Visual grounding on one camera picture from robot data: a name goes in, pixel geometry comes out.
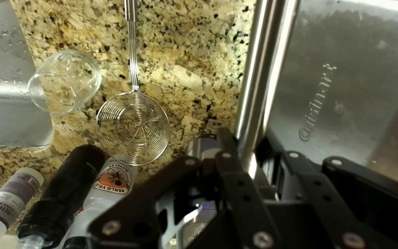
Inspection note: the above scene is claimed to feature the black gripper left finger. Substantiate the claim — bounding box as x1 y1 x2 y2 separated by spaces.
87 127 279 249

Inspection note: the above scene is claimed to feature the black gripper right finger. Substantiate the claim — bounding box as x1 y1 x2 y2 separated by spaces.
258 136 398 249

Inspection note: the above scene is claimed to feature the stainless steel sandwich maker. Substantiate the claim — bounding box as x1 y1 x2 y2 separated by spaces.
232 0 398 194

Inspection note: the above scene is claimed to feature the white bottle spider label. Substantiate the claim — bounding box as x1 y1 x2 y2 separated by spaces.
53 156 138 249

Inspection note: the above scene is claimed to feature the black bottle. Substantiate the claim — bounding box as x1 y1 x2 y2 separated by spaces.
16 143 109 249

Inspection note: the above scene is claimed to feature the clear glass cup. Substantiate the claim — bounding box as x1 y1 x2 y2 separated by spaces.
26 46 103 117

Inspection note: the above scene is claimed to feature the white bottle purple label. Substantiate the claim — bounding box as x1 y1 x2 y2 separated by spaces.
0 165 47 249

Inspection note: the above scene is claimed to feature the stainless steel sink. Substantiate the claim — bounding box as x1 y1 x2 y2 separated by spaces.
0 0 55 149

